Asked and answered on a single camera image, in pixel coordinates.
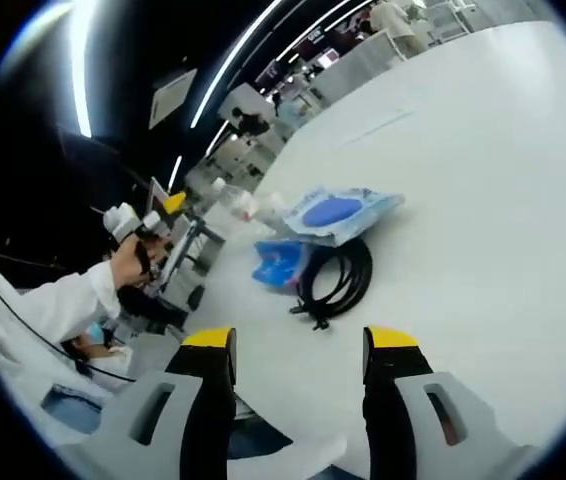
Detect display board on stand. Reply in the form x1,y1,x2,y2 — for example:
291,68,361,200
145,176,227,302

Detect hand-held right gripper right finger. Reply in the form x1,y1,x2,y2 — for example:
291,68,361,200
361,324,540,480

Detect long ceiling light strip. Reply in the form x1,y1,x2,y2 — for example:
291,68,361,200
189,0,285,129

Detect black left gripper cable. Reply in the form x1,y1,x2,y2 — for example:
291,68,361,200
0,257,132,384

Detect person's blue jeans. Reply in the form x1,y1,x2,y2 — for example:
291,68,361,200
41,383,106,437

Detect ceiling air vent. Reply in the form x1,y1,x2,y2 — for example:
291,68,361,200
148,68,199,131

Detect white pack with blue oval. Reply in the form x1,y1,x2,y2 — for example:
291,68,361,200
281,183,407,247

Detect person's left hand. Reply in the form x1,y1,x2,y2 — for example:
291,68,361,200
111,233,170,290

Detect blue tissue packet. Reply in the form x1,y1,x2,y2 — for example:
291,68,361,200
253,238,310,297

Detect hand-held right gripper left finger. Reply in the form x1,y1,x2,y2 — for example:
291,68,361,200
70,324,238,480

